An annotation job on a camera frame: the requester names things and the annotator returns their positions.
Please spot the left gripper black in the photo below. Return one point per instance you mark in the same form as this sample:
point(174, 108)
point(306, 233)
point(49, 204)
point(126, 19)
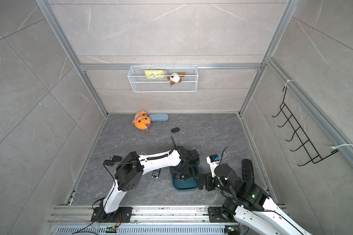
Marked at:
point(187, 172)

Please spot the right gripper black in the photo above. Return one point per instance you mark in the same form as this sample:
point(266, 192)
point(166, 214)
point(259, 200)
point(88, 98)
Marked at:
point(208, 177)

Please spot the teal storage box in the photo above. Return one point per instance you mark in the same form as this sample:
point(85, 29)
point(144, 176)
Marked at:
point(184, 185)

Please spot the BMW key silver black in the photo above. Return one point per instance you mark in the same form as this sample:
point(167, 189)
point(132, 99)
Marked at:
point(156, 173)

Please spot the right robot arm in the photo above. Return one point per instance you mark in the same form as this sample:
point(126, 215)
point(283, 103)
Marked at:
point(245, 202)

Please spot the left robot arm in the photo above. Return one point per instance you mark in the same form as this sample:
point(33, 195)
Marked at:
point(129, 172)

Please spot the black key far centre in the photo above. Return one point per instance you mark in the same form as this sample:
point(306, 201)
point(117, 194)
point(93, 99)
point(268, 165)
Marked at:
point(176, 129)

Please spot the black oblong object right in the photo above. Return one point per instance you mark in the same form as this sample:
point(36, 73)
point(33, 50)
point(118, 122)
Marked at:
point(248, 171)

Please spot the light blue glasses case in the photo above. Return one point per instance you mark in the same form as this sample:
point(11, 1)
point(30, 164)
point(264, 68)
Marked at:
point(159, 117)

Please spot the orange plush toy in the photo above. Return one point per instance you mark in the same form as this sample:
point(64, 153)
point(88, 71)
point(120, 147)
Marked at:
point(141, 120)

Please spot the brown white plush dog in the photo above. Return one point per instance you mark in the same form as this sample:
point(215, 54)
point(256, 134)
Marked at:
point(175, 78)

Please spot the yellow plush in basket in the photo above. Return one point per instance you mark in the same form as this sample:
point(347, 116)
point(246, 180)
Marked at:
point(155, 74)

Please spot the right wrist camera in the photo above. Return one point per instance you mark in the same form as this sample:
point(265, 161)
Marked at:
point(213, 161)

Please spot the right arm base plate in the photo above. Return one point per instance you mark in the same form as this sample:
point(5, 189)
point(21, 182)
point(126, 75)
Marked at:
point(219, 215)

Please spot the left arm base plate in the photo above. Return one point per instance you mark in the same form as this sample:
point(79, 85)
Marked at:
point(114, 214)

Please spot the white wire basket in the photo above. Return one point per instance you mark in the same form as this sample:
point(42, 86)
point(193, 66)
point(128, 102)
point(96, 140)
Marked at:
point(140, 84)

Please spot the black wall hook rack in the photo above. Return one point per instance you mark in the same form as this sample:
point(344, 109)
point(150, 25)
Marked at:
point(299, 134)

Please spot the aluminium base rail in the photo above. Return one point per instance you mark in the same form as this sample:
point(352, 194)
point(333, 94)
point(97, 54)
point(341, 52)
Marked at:
point(143, 220)

